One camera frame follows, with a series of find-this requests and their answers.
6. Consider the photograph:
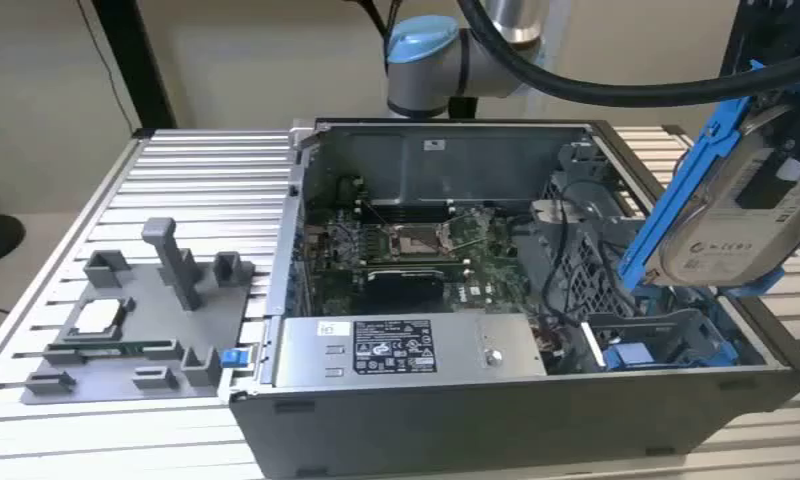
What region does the green RAM stick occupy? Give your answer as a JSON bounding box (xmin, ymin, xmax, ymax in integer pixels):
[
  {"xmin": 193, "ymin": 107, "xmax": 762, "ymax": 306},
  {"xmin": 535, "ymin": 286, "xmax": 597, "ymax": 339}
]
[{"xmin": 49, "ymin": 339, "xmax": 178, "ymax": 354}]

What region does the metal socket cover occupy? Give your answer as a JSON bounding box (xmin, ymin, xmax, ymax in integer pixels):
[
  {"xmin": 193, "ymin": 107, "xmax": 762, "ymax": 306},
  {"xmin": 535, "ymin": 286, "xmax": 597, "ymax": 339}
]
[{"xmin": 439, "ymin": 214, "xmax": 493, "ymax": 254}]

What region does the grey parts rack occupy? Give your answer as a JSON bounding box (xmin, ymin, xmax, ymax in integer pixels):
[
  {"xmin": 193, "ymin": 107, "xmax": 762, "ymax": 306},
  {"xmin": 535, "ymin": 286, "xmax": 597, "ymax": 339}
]
[{"xmin": 20, "ymin": 217, "xmax": 258, "ymax": 405}]

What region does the silver power supply unit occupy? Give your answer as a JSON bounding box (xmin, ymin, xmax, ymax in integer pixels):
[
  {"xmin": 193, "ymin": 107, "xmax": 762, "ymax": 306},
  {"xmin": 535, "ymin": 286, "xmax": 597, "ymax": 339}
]
[{"xmin": 272, "ymin": 313, "xmax": 549, "ymax": 389}]

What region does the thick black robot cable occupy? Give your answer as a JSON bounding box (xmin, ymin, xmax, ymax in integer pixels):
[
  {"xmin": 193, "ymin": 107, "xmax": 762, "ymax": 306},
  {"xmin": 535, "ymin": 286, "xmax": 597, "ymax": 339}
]
[{"xmin": 456, "ymin": 0, "xmax": 800, "ymax": 109}]

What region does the black metal post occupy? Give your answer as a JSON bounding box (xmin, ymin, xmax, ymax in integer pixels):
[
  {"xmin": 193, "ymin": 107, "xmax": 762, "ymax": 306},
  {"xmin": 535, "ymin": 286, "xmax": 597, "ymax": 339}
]
[{"xmin": 89, "ymin": 0, "xmax": 178, "ymax": 131}]

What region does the hard disk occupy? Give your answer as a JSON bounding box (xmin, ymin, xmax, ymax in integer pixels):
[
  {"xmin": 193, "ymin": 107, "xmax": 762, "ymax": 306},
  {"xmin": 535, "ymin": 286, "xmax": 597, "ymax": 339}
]
[{"xmin": 616, "ymin": 59, "xmax": 800, "ymax": 301}]

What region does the black open PC case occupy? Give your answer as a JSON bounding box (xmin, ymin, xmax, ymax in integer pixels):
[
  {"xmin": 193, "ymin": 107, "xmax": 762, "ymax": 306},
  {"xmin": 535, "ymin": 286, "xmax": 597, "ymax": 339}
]
[{"xmin": 216, "ymin": 117, "xmax": 800, "ymax": 480}]

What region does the black graphics card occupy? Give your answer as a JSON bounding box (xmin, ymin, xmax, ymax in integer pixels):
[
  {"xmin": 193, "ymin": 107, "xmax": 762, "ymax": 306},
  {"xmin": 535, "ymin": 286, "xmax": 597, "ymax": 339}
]
[{"xmin": 363, "ymin": 269, "xmax": 445, "ymax": 307}]

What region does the CPU socket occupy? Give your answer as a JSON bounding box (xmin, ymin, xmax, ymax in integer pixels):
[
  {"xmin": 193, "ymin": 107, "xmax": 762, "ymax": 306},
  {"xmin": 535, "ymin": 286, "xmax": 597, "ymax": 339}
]
[{"xmin": 387, "ymin": 224, "xmax": 447, "ymax": 257}]

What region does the silver CPU chip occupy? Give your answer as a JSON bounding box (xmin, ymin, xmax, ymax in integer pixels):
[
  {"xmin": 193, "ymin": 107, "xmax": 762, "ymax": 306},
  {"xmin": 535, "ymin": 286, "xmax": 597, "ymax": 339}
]
[{"xmin": 72, "ymin": 299, "xmax": 126, "ymax": 335}]

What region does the grey metal disk bay cage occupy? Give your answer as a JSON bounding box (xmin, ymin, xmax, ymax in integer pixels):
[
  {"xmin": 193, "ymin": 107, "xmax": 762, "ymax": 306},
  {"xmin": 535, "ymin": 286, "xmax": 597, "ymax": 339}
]
[{"xmin": 512, "ymin": 142, "xmax": 741, "ymax": 374}]

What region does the green motherboard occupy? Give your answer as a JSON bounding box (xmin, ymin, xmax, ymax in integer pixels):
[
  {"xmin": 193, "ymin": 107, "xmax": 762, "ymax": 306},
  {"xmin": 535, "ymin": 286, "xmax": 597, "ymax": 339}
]
[{"xmin": 302, "ymin": 199, "xmax": 541, "ymax": 319}]

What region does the thin black cable bundle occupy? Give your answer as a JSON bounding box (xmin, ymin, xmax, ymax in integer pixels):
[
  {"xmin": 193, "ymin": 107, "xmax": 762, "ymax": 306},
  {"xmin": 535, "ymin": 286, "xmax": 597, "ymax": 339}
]
[{"xmin": 352, "ymin": 0, "xmax": 401, "ymax": 51}]

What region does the blue disk bay latch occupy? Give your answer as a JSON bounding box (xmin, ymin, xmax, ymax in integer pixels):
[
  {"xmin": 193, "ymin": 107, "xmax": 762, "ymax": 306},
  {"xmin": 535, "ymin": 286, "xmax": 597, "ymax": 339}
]
[{"xmin": 601, "ymin": 342, "xmax": 656, "ymax": 372}]

